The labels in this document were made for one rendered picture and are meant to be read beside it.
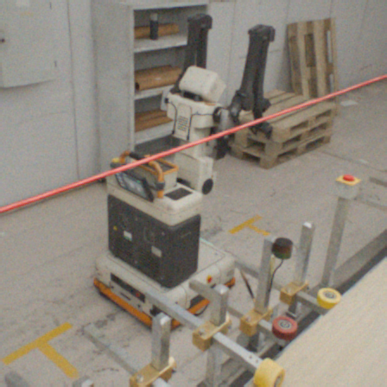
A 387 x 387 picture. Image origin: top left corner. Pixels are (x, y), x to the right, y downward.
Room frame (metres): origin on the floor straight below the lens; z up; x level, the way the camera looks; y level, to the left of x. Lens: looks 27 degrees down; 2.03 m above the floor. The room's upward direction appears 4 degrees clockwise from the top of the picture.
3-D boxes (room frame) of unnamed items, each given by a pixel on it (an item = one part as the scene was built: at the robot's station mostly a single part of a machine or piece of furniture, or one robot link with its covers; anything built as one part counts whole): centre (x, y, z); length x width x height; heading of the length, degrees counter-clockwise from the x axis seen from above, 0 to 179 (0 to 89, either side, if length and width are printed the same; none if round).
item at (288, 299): (1.60, -0.41, 0.84); 0.14 x 0.06 x 0.05; 139
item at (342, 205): (1.81, -0.60, 0.93); 0.05 x 0.05 x 0.45; 49
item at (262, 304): (1.42, -0.26, 0.93); 0.04 x 0.04 x 0.48; 49
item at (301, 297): (1.62, -0.36, 0.83); 0.43 x 0.03 x 0.04; 49
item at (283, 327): (1.32, -0.33, 0.85); 0.08 x 0.08 x 0.11
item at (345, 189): (1.81, -0.60, 1.18); 0.07 x 0.07 x 0.08; 49
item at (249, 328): (1.41, -0.25, 0.85); 0.14 x 0.06 x 0.05; 139
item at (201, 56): (3.09, 0.00, 1.41); 0.11 x 0.06 x 0.43; 49
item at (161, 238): (2.53, 0.20, 0.59); 0.55 x 0.34 x 0.83; 49
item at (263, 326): (1.45, -0.18, 0.84); 0.43 x 0.03 x 0.04; 49
